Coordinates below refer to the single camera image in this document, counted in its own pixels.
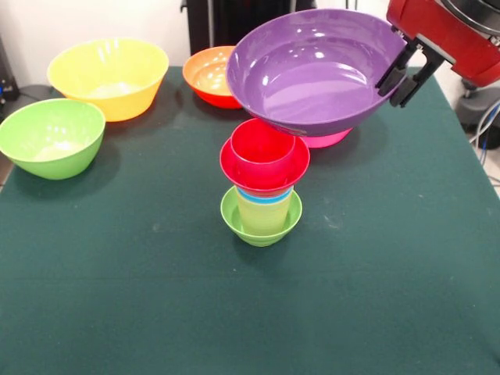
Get large pink bowl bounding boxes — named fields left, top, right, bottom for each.
left=299, top=127, right=355, bottom=149

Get orange bowl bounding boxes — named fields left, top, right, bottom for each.
left=182, top=45, right=244, bottom=109

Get black equipment box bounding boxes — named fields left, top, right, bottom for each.
left=0, top=37, right=20, bottom=114

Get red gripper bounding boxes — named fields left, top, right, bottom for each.
left=375, top=0, right=500, bottom=107

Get large yellow bowl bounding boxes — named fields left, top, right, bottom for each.
left=47, top=37, right=170, bottom=123

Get blue cup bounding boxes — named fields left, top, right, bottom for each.
left=236, top=187, right=295, bottom=206

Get small red bowl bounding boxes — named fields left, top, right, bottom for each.
left=219, top=132, right=311, bottom=196

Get large green bowl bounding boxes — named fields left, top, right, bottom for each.
left=0, top=98, right=106, bottom=180

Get dark green tablecloth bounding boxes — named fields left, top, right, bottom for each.
left=0, top=65, right=500, bottom=375

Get white and blue cables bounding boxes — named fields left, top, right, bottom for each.
left=468, top=99, right=500, bottom=157

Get yellow cup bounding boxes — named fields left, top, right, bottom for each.
left=235, top=193, right=294, bottom=237

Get purple bowl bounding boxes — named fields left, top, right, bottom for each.
left=225, top=9, right=409, bottom=138

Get small green bowl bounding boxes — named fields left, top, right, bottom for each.
left=220, top=186, right=304, bottom=248

